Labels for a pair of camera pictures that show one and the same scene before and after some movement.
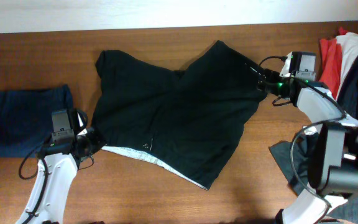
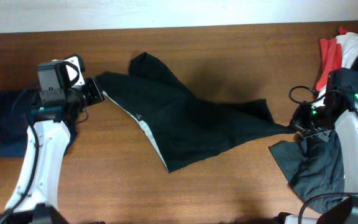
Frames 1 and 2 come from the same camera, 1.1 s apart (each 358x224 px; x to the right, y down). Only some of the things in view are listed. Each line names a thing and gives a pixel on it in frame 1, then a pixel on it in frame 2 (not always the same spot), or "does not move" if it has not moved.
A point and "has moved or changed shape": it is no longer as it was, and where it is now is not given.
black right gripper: x=271 y=86 to x=298 y=119
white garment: x=351 y=45 does not move
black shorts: x=188 y=123 has moved or changed shape
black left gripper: x=99 y=140 to x=96 y=96
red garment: x=330 y=58 does not move
